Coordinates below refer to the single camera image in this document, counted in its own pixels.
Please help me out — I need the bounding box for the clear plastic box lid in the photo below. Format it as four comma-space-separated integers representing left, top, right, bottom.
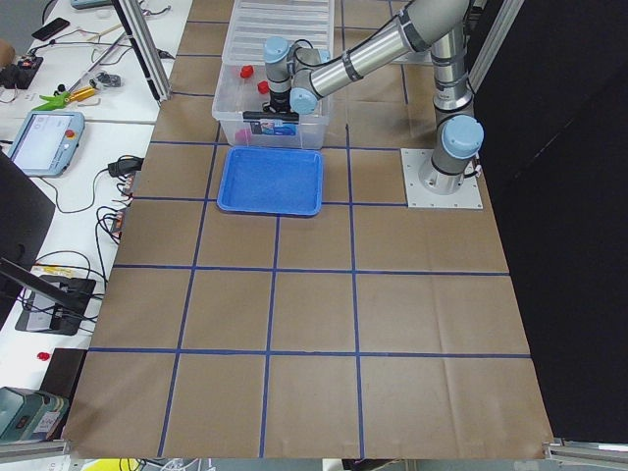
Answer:
222, 0, 335, 66

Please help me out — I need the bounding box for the black monitor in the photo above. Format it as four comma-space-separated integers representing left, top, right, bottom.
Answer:
0, 149, 56, 315

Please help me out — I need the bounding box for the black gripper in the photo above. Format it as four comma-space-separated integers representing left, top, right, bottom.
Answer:
262, 90, 291, 113

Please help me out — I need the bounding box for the black smartphone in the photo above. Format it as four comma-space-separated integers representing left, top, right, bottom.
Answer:
31, 17, 70, 41

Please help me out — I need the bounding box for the clear plastic storage box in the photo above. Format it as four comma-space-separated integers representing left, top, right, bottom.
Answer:
211, 62, 334, 150

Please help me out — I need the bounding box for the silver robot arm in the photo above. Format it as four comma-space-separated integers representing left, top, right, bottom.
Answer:
263, 1, 485, 195

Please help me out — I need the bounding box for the teach pendant tablet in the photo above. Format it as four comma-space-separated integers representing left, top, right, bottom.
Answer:
8, 111, 85, 178

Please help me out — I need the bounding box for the black power adapter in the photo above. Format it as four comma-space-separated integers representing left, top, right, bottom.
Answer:
107, 155, 144, 178

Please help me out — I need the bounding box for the black monitor stand base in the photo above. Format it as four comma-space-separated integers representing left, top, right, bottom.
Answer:
15, 275, 96, 336

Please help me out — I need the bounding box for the green yellow hand tool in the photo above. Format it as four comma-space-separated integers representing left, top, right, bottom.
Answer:
33, 85, 98, 111

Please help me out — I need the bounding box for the blue plastic tray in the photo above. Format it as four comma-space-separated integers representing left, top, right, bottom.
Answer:
217, 146, 324, 217

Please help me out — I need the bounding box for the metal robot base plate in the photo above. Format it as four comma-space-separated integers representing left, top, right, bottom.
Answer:
400, 148, 483, 210

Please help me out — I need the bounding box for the aluminium frame post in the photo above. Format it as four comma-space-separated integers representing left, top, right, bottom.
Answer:
112, 0, 172, 103

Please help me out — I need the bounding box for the green device box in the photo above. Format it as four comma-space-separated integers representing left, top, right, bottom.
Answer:
1, 387, 69, 445

